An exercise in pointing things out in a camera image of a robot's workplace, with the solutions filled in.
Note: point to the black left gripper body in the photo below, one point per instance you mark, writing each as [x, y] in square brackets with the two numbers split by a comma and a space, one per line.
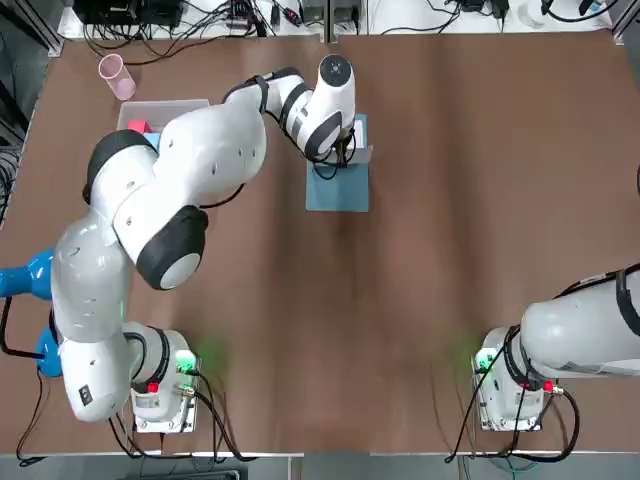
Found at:
[344, 147]

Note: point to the white A4 paper sheet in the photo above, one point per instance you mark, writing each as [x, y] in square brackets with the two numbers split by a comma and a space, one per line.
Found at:
[362, 155]

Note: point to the blue A4 clipboard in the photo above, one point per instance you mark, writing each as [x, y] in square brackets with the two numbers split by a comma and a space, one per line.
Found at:
[340, 195]

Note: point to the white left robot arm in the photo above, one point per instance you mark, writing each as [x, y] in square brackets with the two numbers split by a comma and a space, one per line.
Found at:
[210, 150]

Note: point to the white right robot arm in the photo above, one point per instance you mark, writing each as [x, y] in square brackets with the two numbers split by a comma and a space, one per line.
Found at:
[575, 330]

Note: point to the dark equipment box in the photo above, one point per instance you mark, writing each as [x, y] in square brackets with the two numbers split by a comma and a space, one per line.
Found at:
[349, 10]

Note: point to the grey equipment box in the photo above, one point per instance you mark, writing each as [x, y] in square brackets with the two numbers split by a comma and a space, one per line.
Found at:
[312, 9]

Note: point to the small black plug adapter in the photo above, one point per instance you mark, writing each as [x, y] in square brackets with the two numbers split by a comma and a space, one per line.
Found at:
[275, 14]

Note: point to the power strip with plugs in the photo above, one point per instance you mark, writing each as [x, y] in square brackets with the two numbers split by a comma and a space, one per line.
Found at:
[245, 17]

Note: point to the black power adapter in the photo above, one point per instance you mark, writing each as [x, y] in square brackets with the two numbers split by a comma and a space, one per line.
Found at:
[470, 4]
[500, 6]

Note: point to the white plastic bin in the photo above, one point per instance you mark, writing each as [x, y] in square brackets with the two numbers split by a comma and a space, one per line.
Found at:
[150, 111]

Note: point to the red block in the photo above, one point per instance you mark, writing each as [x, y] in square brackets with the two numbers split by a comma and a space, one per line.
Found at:
[137, 126]

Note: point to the white round dish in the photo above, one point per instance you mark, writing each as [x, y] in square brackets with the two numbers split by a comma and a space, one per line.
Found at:
[532, 14]

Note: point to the pink translucent cup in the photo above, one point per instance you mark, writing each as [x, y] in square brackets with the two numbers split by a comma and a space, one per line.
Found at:
[119, 80]

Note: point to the black electronics box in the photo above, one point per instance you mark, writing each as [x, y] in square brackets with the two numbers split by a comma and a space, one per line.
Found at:
[130, 10]

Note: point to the blue plastic piece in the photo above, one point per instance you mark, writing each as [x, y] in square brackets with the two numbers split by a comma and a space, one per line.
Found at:
[50, 355]
[25, 275]

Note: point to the aluminium post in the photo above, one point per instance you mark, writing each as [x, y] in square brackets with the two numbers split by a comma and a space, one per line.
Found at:
[331, 22]

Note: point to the slanted aluminium rail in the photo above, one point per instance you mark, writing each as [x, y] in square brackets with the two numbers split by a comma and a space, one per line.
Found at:
[625, 27]

